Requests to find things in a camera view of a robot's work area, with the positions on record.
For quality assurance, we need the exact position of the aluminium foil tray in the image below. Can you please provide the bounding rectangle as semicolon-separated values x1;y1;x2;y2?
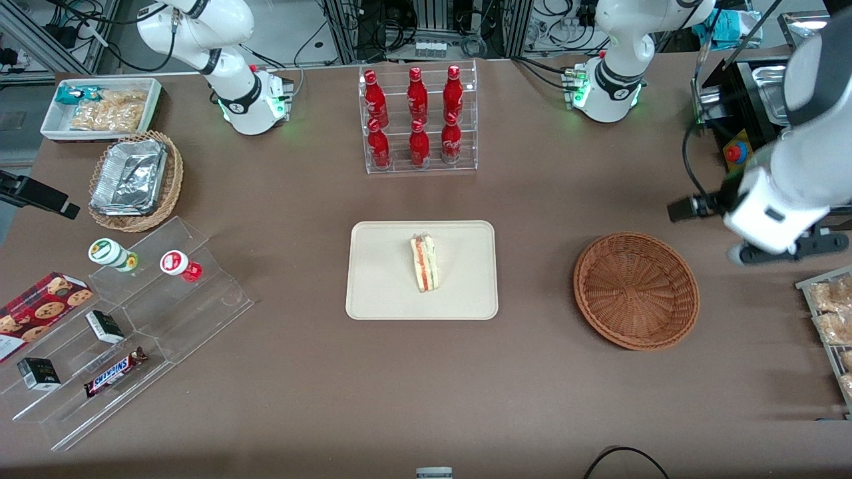
90;138;168;217

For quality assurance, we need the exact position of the clear acrylic stepped display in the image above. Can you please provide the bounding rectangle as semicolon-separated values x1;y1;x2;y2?
0;216;256;452

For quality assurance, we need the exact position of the shiny steel pan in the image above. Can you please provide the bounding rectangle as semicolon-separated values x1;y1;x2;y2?
777;10;834;49

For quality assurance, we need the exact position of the red plaid cookie box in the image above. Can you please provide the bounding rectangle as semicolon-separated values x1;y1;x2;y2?
0;271;94;365

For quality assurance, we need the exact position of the green lidded white cup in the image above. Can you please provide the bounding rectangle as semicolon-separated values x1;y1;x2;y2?
88;238;140;273

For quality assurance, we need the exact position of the triangle sandwich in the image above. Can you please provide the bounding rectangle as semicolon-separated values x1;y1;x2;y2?
409;232;441;294

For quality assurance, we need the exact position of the small black box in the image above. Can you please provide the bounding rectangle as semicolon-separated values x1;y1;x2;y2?
85;309;126;345
17;357;62;391

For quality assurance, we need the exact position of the black machine with yellow panel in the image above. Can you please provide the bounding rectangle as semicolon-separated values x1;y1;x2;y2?
690;56;852;234

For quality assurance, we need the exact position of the Snickers chocolate bar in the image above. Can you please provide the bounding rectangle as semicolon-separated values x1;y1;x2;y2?
83;346;149;399

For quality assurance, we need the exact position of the black looped cable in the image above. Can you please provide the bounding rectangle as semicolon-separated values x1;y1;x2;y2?
583;446;671;479

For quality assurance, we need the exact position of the clear bag of chips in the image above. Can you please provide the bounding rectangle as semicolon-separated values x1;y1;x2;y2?
69;89;148;132

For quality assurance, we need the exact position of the red lidded white cup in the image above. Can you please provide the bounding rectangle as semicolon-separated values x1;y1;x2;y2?
160;249;203;283

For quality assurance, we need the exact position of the grey metal rack tray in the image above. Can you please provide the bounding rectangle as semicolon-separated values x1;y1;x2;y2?
795;265;852;421

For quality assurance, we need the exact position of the tan wicker basket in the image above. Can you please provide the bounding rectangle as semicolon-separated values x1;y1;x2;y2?
87;130;184;234

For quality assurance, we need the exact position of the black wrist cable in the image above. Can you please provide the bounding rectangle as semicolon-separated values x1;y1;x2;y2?
682;122;728;200

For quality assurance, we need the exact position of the brown round wicker basket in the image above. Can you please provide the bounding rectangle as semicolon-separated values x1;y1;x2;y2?
573;231;700;351

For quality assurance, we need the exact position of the beige plastic tray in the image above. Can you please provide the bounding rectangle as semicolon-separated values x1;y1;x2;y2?
345;220;499;321

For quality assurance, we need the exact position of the black flat bar device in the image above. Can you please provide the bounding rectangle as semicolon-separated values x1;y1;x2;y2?
0;170;81;221

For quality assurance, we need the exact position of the clear acrylic bottle rack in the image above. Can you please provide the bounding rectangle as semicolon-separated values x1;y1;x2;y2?
358;59;479;176

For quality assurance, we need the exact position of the white rectangular snack bin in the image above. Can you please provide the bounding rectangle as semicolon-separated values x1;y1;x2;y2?
40;77;163;144

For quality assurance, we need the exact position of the red cola bottle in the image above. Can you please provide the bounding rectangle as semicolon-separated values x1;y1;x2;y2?
406;67;429;124
363;70;389;128
440;112;463;165
443;65;465;124
367;118;392;170
408;119;431;168

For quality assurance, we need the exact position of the teal snack packet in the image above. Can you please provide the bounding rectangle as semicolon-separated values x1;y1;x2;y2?
55;84;102;106

